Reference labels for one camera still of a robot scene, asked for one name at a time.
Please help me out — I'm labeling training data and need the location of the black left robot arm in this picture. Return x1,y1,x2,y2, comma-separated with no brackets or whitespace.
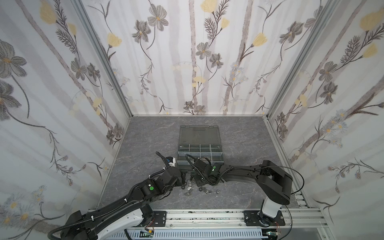
48,167,186,240

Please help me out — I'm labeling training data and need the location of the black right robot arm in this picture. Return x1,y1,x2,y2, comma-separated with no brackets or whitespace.
188,159,293,219

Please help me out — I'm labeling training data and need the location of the green transparent compartment box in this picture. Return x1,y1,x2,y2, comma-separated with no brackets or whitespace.
177,125,224,166

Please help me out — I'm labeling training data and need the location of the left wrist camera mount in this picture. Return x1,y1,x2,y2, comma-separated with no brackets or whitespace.
166,157,176,167

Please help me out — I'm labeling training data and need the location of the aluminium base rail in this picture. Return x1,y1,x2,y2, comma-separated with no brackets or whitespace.
86,191,334,240

